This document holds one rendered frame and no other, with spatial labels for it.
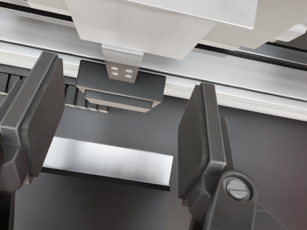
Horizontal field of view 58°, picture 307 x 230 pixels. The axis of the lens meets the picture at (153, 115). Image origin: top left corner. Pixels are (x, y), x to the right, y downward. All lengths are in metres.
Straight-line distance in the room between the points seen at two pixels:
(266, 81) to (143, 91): 0.21
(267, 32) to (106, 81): 0.25
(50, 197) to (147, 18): 0.12
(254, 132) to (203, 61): 0.36
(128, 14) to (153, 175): 0.11
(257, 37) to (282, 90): 0.33
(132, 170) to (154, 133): 0.51
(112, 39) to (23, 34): 0.27
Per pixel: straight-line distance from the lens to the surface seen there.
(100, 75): 0.38
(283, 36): 0.26
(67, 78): 0.59
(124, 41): 0.22
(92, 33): 0.22
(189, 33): 0.18
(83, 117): 0.70
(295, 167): 0.84
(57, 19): 0.22
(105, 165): 0.19
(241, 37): 0.18
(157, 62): 0.44
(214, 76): 0.46
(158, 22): 0.17
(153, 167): 0.19
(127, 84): 0.38
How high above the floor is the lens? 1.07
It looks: 4 degrees down
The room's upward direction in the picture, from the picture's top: 170 degrees counter-clockwise
